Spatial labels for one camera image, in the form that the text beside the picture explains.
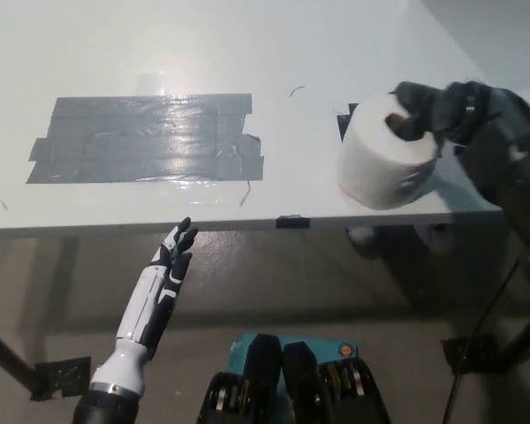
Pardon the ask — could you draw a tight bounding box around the black tape square patch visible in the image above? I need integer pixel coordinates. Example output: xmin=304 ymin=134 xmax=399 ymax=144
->
xmin=335 ymin=102 xmax=443 ymax=159

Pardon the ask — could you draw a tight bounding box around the black teal robot torso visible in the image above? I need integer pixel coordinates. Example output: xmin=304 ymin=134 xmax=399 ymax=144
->
xmin=201 ymin=333 xmax=390 ymax=424

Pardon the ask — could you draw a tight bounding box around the grey duct tape patch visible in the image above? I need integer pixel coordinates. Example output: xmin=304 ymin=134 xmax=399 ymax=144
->
xmin=25 ymin=92 xmax=265 ymax=185

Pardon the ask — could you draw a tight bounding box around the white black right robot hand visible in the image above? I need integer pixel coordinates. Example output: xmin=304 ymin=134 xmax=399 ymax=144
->
xmin=388 ymin=79 xmax=500 ymax=145

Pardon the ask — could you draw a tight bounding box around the white toilet paper roll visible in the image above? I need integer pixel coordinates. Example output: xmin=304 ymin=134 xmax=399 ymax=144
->
xmin=337 ymin=95 xmax=441 ymax=211

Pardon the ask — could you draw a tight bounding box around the black table leg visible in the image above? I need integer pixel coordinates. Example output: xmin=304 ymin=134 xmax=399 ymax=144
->
xmin=0 ymin=324 xmax=36 ymax=392
xmin=498 ymin=308 xmax=530 ymax=367

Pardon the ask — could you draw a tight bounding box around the white shoe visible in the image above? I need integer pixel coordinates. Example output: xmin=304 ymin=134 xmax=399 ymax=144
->
xmin=346 ymin=224 xmax=376 ymax=246

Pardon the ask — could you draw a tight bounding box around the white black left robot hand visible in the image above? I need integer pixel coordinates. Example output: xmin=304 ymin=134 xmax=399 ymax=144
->
xmin=90 ymin=216 xmax=200 ymax=392

